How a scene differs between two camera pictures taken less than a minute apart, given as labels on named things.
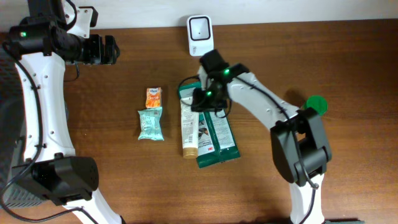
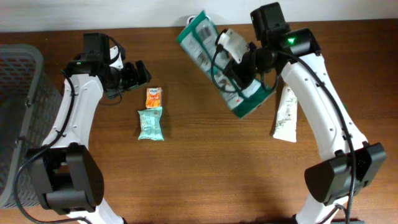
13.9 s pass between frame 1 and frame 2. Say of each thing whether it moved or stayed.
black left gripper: moved
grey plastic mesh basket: stayed
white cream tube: moved
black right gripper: moved
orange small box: stayed
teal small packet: stayed
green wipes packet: moved
